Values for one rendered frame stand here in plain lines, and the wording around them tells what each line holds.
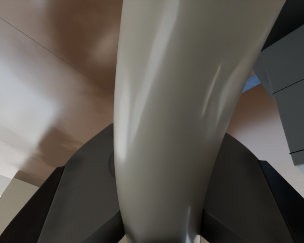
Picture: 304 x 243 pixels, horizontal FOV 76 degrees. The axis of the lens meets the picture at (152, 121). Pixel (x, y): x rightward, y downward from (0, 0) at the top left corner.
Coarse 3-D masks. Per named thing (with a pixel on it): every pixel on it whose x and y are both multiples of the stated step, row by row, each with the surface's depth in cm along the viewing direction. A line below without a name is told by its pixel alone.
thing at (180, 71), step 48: (144, 0) 3; (192, 0) 3; (240, 0) 3; (144, 48) 3; (192, 48) 3; (240, 48) 3; (144, 96) 4; (192, 96) 3; (144, 144) 4; (192, 144) 4; (144, 192) 5; (192, 192) 5; (144, 240) 6; (192, 240) 6
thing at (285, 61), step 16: (272, 48) 121; (288, 48) 111; (272, 64) 114; (288, 64) 105; (272, 80) 108; (288, 80) 100; (288, 96) 95; (288, 112) 91; (288, 128) 87; (288, 144) 83
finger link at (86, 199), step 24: (96, 144) 10; (72, 168) 9; (96, 168) 9; (72, 192) 8; (96, 192) 8; (48, 216) 7; (72, 216) 7; (96, 216) 7; (120, 216) 7; (48, 240) 6; (72, 240) 6; (96, 240) 6
